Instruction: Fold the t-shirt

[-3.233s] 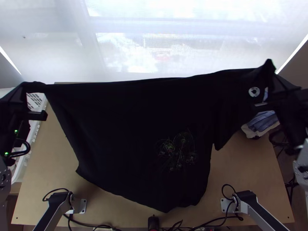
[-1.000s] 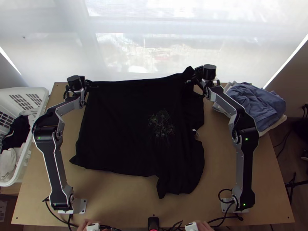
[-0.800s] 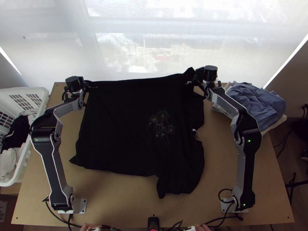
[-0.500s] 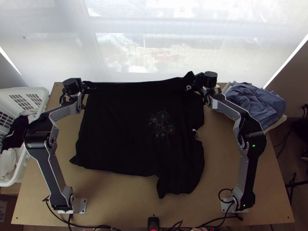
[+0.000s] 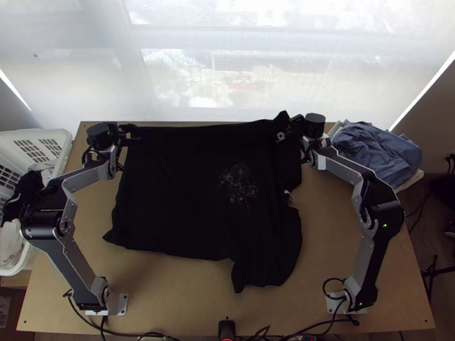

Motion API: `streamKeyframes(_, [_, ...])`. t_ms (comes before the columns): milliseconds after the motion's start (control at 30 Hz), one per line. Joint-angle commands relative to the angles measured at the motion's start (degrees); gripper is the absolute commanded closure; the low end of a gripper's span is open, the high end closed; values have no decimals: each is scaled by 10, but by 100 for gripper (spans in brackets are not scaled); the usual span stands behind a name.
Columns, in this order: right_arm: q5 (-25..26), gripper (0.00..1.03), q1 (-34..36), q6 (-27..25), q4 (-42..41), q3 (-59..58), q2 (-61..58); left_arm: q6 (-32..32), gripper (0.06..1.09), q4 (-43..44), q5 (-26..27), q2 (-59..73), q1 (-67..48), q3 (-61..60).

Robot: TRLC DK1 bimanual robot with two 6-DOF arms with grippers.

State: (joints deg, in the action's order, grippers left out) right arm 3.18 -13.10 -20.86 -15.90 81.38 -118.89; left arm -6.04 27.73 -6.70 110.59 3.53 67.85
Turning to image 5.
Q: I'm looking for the black t-shirt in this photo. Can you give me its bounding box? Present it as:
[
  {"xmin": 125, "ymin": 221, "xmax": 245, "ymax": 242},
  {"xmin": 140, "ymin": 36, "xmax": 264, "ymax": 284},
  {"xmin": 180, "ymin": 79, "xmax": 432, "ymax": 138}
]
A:
[{"xmin": 102, "ymin": 117, "xmax": 304, "ymax": 294}]

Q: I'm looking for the white laundry basket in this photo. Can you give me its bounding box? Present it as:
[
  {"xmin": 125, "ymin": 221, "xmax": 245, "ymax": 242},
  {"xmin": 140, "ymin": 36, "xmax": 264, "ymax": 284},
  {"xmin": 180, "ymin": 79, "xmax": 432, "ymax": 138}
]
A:
[{"xmin": 0, "ymin": 128, "xmax": 73, "ymax": 277}]

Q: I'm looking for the pile of folded clothes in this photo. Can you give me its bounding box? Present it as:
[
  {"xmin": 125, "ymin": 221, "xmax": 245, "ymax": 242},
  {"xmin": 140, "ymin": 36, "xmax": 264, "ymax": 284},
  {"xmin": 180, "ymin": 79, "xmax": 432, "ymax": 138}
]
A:
[{"xmin": 326, "ymin": 120, "xmax": 425, "ymax": 194}]

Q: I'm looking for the heap of clothes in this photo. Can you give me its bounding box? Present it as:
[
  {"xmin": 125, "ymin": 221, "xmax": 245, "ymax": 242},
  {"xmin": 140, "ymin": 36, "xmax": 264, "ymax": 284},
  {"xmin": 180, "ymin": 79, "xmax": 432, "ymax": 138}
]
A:
[{"xmin": 0, "ymin": 161, "xmax": 57, "ymax": 267}]

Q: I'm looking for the black cable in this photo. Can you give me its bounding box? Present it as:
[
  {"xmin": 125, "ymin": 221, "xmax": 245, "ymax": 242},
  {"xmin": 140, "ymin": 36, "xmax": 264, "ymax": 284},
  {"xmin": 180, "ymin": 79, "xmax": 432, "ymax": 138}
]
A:
[
  {"xmin": 63, "ymin": 289, "xmax": 107, "ymax": 341},
  {"xmin": 405, "ymin": 193, "xmax": 433, "ymax": 218},
  {"xmin": 321, "ymin": 277, "xmax": 360, "ymax": 326}
]

